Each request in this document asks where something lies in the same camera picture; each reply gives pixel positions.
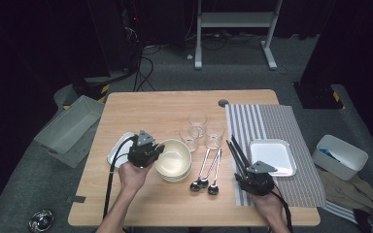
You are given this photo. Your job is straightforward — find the black floor cables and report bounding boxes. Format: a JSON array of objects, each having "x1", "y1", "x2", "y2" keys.
[{"x1": 131, "y1": 48, "x2": 157, "y2": 93}]

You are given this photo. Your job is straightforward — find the beige cloth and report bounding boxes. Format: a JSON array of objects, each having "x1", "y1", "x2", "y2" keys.
[{"x1": 317, "y1": 166, "x2": 373, "y2": 218}]

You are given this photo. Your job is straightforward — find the silver metal spoon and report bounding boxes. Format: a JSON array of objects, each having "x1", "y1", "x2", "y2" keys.
[
  {"x1": 207, "y1": 148, "x2": 223, "y2": 196},
  {"x1": 189, "y1": 148, "x2": 212, "y2": 192},
  {"x1": 197, "y1": 148, "x2": 221, "y2": 189}
]

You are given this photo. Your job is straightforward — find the white plastic bin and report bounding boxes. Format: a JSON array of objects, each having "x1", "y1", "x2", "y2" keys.
[{"x1": 311, "y1": 134, "x2": 369, "y2": 182}]

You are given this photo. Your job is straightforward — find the clear glass cup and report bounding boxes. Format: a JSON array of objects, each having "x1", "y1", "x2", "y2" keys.
[
  {"x1": 179, "y1": 125, "x2": 200, "y2": 153},
  {"x1": 187, "y1": 111, "x2": 208, "y2": 137},
  {"x1": 204, "y1": 121, "x2": 225, "y2": 150}
]

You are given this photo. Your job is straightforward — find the tangle of floor cables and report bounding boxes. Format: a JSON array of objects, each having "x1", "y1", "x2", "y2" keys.
[{"x1": 202, "y1": 30, "x2": 268, "y2": 52}]

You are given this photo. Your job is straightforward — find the white square plate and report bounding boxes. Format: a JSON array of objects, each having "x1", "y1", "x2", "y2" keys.
[
  {"x1": 106, "y1": 131, "x2": 137, "y2": 169},
  {"x1": 248, "y1": 139, "x2": 298, "y2": 178}
]

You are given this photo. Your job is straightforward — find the grey striped placemat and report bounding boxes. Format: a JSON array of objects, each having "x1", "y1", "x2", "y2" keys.
[{"x1": 225, "y1": 103, "x2": 327, "y2": 208}]

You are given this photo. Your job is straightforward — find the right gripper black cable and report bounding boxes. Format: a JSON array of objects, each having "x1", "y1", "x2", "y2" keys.
[{"x1": 270, "y1": 188, "x2": 294, "y2": 233}]

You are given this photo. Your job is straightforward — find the shiny metal object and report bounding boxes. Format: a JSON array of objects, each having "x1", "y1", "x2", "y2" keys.
[{"x1": 28, "y1": 209, "x2": 55, "y2": 233}]

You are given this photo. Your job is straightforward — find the person's right hand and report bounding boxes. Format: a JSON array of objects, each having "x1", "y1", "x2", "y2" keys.
[{"x1": 251, "y1": 190, "x2": 285, "y2": 224}]

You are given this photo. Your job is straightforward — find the grey plastic bin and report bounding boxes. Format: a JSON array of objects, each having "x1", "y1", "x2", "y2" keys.
[{"x1": 33, "y1": 94, "x2": 106, "y2": 155}]

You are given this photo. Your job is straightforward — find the striped grey cloth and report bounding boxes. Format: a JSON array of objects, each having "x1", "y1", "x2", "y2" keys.
[{"x1": 323, "y1": 199, "x2": 358, "y2": 225}]

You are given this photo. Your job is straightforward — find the person's left hand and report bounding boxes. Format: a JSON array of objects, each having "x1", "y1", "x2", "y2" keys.
[{"x1": 119, "y1": 161, "x2": 153, "y2": 193}]

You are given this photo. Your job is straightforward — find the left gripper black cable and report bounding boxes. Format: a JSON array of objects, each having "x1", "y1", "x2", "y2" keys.
[{"x1": 102, "y1": 135, "x2": 137, "y2": 221}]

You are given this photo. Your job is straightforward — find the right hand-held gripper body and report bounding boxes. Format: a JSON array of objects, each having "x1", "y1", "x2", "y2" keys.
[{"x1": 241, "y1": 160, "x2": 278, "y2": 197}]

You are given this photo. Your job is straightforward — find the blue packet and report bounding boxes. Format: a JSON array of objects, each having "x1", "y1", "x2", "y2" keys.
[{"x1": 319, "y1": 148, "x2": 341, "y2": 163}]

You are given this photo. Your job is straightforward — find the white metal stand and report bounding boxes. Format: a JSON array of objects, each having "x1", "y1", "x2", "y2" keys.
[{"x1": 193, "y1": 0, "x2": 285, "y2": 71}]

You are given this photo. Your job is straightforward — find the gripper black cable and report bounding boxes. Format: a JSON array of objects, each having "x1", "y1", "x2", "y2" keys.
[
  {"x1": 102, "y1": 135, "x2": 137, "y2": 221},
  {"x1": 270, "y1": 188, "x2": 294, "y2": 233}
]

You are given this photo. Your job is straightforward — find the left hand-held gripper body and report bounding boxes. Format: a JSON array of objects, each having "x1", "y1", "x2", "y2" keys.
[{"x1": 127, "y1": 129, "x2": 158, "y2": 169}]

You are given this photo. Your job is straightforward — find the black equipment rack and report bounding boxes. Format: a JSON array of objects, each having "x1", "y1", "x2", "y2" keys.
[{"x1": 86, "y1": 0, "x2": 144, "y2": 79}]

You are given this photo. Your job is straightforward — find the black base with yellow stripes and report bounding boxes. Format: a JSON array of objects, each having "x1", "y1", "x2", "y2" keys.
[
  {"x1": 62, "y1": 77, "x2": 111, "y2": 110},
  {"x1": 292, "y1": 81, "x2": 346, "y2": 111}
]

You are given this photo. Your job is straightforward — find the bundle of black chopsticks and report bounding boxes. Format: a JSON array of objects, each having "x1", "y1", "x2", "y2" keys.
[{"x1": 225, "y1": 135, "x2": 254, "y2": 179}]

